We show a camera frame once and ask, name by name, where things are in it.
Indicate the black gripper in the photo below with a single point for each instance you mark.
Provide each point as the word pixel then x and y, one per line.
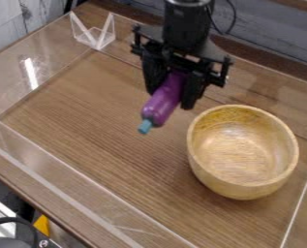
pixel 180 45

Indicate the purple toy eggplant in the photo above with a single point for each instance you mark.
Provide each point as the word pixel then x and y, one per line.
pixel 162 103

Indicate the brown wooden bowl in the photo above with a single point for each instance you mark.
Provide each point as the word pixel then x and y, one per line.
pixel 244 151

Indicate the clear acrylic corner bracket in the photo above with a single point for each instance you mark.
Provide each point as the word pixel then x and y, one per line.
pixel 94 37

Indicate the clear acrylic barrier wall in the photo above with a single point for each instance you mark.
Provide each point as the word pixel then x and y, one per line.
pixel 89 210

